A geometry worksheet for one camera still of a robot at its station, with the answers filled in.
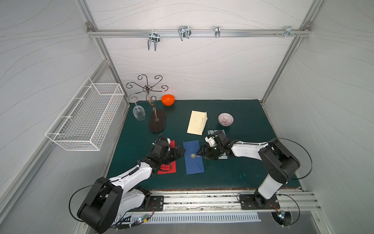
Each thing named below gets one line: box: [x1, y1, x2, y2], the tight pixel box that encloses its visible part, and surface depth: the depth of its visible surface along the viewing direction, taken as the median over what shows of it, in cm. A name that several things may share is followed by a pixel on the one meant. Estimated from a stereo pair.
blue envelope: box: [183, 139, 206, 176], surface depth 91 cm
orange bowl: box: [161, 94, 175, 107], surface depth 121 cm
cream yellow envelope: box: [186, 110, 208, 136], surface depth 110 cm
